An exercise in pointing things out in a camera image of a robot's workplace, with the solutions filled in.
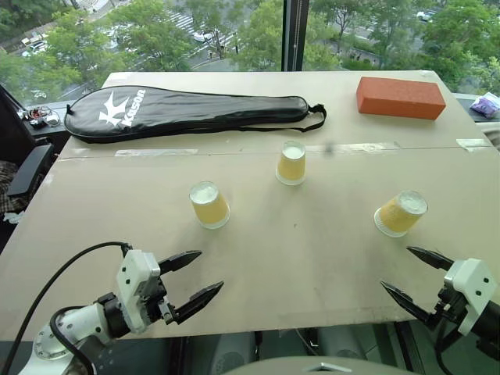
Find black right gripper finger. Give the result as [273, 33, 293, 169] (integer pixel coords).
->
[405, 245, 455, 272]
[380, 280, 435, 328]

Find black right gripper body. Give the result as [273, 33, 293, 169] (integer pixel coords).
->
[428, 286, 468, 333]

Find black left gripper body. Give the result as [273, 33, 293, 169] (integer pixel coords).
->
[143, 272, 177, 326]

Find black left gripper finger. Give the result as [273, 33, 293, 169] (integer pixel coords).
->
[157, 250, 203, 275]
[173, 280, 225, 325]

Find yellow paper cup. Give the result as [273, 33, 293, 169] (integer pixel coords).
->
[275, 141, 306, 187]
[373, 190, 429, 238]
[188, 180, 231, 230]

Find clear tape strip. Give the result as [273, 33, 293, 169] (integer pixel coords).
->
[114, 148, 201, 158]
[455, 137, 491, 152]

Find grey rounded robot body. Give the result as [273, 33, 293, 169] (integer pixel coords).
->
[220, 354, 395, 375]

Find black Kason racket bag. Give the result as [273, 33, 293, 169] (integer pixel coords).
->
[63, 86, 327, 144]

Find purple plastic bag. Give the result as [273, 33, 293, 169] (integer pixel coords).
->
[468, 92, 500, 119]

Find orange brick block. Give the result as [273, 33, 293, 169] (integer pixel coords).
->
[355, 76, 447, 122]

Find black office chair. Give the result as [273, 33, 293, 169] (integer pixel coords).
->
[0, 84, 54, 251]

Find plaid cloth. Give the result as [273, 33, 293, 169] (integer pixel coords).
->
[0, 160, 25, 214]

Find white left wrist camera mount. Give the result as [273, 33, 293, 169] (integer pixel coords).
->
[116, 249, 162, 334]

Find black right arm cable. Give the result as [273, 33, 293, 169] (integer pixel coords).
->
[434, 310, 464, 375]

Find small electronics with wires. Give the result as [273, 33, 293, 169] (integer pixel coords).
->
[16, 104, 66, 129]

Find black window frame post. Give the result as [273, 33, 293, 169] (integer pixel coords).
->
[281, 0, 313, 73]

